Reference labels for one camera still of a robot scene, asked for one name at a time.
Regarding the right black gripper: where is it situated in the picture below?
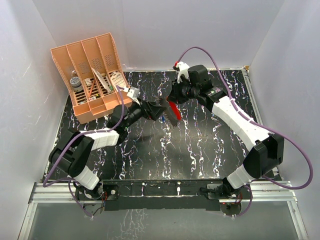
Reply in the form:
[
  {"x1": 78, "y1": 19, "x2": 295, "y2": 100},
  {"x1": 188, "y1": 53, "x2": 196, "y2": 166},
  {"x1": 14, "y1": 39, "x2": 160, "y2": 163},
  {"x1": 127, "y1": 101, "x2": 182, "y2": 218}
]
[{"x1": 167, "y1": 76, "x2": 200, "y2": 105}]

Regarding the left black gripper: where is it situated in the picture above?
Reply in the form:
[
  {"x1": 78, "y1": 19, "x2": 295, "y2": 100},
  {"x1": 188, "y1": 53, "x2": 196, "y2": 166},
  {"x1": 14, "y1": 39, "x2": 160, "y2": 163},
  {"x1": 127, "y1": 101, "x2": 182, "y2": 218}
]
[{"x1": 122, "y1": 98, "x2": 166, "y2": 130}]

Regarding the white and red keyring holder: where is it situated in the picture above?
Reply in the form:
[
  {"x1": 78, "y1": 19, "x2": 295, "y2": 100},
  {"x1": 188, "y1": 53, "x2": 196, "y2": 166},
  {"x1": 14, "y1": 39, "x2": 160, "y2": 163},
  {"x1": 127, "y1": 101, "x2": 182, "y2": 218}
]
[{"x1": 159, "y1": 98, "x2": 182, "y2": 127}]

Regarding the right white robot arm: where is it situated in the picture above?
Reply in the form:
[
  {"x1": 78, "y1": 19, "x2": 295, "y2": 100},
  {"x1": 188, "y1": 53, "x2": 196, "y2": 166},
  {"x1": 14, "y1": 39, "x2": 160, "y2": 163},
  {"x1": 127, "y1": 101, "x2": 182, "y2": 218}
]
[{"x1": 167, "y1": 61, "x2": 284, "y2": 199}]

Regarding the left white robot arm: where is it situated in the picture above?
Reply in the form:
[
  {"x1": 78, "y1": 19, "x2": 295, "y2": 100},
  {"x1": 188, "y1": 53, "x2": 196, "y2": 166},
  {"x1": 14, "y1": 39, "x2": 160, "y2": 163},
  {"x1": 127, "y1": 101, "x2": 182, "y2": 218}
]
[{"x1": 48, "y1": 98, "x2": 169, "y2": 200}]

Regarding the white labelled packet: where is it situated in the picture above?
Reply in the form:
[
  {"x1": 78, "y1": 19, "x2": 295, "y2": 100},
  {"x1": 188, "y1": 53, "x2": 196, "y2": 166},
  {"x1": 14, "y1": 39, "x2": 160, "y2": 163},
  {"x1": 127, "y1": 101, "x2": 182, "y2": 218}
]
[{"x1": 109, "y1": 71, "x2": 127, "y2": 92}]

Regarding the white envelope card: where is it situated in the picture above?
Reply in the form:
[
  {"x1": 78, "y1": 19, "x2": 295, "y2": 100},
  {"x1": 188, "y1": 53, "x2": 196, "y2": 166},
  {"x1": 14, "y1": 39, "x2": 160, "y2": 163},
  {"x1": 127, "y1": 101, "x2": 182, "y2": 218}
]
[{"x1": 91, "y1": 67, "x2": 113, "y2": 94}]

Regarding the orange pencil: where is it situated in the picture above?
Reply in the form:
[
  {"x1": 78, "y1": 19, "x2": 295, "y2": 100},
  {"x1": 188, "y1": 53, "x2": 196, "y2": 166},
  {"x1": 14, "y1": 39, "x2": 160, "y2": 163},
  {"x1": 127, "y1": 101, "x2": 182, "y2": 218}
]
[{"x1": 88, "y1": 79, "x2": 96, "y2": 99}]

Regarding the small white label box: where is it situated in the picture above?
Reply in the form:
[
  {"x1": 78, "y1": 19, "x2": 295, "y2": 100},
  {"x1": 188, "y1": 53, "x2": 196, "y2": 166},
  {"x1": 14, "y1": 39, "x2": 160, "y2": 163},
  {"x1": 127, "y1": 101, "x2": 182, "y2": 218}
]
[{"x1": 84, "y1": 78, "x2": 92, "y2": 87}]

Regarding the orange plastic desk organizer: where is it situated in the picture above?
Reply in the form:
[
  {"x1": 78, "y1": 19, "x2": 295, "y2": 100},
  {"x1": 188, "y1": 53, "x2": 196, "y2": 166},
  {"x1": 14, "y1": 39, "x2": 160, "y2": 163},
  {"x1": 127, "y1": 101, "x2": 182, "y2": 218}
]
[{"x1": 51, "y1": 33, "x2": 132, "y2": 124}]

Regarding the grey round tin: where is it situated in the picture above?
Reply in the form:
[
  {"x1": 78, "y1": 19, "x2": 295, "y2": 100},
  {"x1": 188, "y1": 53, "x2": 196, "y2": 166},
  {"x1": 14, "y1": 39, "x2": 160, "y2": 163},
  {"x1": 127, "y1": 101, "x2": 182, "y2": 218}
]
[{"x1": 69, "y1": 76, "x2": 83, "y2": 92}]

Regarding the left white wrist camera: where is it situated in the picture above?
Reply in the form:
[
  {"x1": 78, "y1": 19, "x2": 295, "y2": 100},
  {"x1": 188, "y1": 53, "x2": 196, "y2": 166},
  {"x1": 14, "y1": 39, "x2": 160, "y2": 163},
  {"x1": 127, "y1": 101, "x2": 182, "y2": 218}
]
[{"x1": 124, "y1": 86, "x2": 140, "y2": 105}]

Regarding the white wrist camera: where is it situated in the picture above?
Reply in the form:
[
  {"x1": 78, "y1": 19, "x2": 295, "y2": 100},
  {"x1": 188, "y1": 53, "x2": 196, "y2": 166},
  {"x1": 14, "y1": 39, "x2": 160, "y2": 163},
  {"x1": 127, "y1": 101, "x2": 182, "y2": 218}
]
[
  {"x1": 173, "y1": 61, "x2": 190, "y2": 84},
  {"x1": 124, "y1": 86, "x2": 140, "y2": 105}
]

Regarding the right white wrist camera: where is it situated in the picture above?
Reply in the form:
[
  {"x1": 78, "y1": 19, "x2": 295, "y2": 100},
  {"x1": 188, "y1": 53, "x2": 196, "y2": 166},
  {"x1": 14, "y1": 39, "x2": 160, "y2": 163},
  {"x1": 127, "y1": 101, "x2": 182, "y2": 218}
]
[{"x1": 173, "y1": 61, "x2": 190, "y2": 84}]

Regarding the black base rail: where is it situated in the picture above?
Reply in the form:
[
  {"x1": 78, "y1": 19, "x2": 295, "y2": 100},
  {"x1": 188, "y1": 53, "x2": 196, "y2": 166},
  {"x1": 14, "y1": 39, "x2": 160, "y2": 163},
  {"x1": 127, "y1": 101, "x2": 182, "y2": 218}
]
[{"x1": 76, "y1": 179, "x2": 252, "y2": 215}]

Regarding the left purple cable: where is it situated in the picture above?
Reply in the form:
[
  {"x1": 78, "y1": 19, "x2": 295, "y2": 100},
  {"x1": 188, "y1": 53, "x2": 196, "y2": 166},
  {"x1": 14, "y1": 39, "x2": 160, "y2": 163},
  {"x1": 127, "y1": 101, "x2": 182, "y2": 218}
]
[{"x1": 42, "y1": 85, "x2": 130, "y2": 218}]

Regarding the purple cable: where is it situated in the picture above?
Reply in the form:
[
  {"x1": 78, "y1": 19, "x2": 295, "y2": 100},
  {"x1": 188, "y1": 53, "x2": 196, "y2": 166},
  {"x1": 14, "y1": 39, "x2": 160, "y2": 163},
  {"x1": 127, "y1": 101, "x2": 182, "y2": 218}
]
[
  {"x1": 178, "y1": 46, "x2": 314, "y2": 218},
  {"x1": 42, "y1": 85, "x2": 130, "y2": 218}
]

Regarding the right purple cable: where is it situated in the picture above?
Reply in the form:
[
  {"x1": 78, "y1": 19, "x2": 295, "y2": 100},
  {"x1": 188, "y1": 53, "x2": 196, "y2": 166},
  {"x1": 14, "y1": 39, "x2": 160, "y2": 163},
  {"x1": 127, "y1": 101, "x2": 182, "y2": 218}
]
[{"x1": 178, "y1": 46, "x2": 314, "y2": 218}]

